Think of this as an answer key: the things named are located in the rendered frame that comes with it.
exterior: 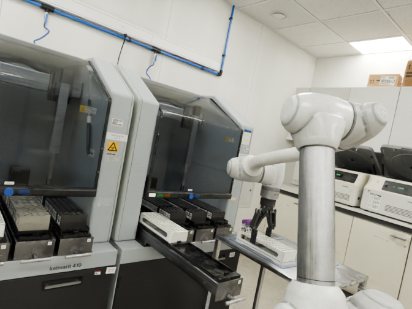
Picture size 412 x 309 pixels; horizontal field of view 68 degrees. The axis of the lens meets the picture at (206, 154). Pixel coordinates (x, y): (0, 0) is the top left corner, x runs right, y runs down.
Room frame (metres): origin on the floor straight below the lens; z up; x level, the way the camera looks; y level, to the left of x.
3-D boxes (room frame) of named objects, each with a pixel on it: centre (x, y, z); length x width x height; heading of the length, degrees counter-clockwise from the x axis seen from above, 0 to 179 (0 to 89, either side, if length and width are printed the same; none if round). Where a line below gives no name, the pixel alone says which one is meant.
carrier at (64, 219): (1.29, 0.51, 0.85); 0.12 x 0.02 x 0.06; 131
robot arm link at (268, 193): (1.48, -0.34, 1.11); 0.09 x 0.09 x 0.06
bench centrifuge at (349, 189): (3.42, -1.61, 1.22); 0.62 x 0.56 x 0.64; 129
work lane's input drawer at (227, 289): (1.35, 0.03, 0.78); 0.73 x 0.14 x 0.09; 41
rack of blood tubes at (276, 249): (1.45, -0.36, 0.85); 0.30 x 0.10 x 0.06; 39
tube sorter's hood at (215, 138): (1.88, 0.19, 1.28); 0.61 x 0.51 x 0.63; 131
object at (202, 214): (1.75, -0.02, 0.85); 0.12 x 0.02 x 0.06; 130
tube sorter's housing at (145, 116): (2.03, 0.32, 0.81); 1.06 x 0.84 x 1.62; 41
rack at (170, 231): (1.48, 0.15, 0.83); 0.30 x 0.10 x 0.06; 41
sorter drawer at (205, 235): (1.93, 0.13, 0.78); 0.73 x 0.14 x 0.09; 41
